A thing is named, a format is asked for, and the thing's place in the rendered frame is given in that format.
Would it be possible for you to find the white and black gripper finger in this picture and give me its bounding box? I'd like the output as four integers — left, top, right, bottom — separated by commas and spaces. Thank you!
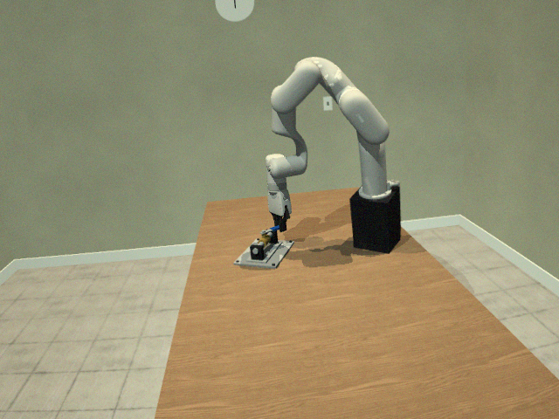
269, 211, 280, 226
279, 205, 290, 232

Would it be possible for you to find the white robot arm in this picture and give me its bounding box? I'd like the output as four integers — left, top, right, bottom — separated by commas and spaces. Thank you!
266, 57, 400, 200

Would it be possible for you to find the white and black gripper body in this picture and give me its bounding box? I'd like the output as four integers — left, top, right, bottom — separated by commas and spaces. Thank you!
267, 188, 292, 216

